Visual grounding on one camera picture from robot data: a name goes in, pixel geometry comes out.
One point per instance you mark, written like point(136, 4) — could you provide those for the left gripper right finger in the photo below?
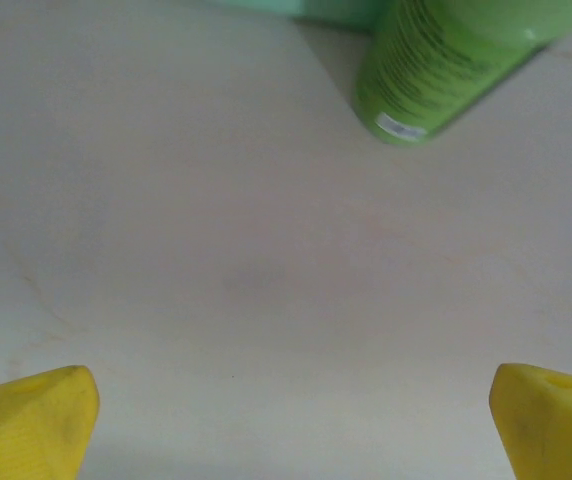
point(556, 430)

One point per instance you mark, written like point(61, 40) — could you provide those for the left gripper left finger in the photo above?
point(26, 430)

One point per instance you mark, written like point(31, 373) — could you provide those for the green bottle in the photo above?
point(441, 65)

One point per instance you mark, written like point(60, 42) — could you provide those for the mint green zip pouch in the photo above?
point(336, 10)

